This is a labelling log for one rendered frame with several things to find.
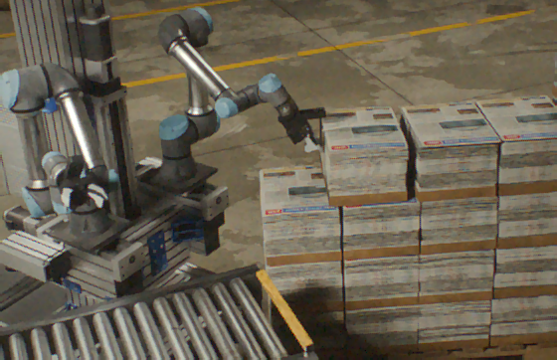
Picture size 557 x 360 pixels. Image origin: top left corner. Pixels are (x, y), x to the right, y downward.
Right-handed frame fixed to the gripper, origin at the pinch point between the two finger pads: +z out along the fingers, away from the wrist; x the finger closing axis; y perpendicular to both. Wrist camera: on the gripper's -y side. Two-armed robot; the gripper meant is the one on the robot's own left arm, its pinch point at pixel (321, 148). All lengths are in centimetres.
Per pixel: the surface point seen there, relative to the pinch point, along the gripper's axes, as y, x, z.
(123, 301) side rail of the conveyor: 71, 63, -19
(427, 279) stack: -7, 19, 62
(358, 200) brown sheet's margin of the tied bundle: -2.9, 17.6, 17.4
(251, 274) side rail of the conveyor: 36, 52, 2
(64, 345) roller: 85, 83, -27
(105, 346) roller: 74, 85, -20
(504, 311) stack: -25, 19, 93
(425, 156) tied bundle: -31.8, 18.5, 15.1
